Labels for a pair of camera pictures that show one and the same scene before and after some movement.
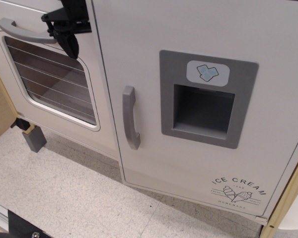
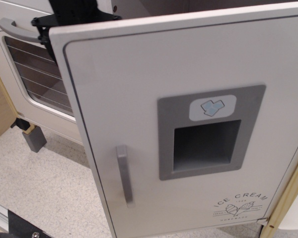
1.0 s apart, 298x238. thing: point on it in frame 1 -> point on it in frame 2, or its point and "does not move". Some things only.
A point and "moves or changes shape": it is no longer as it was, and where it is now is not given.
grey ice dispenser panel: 203,98 -> 206,133
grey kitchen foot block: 36,139 does not move
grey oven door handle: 10,26 does not move
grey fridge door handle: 129,93 -> 124,171
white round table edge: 297,217 does not move
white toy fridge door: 209,97 moves or changes shape
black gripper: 72,18 -> 71,12
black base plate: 19,227 does not move
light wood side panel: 3,114 does not move
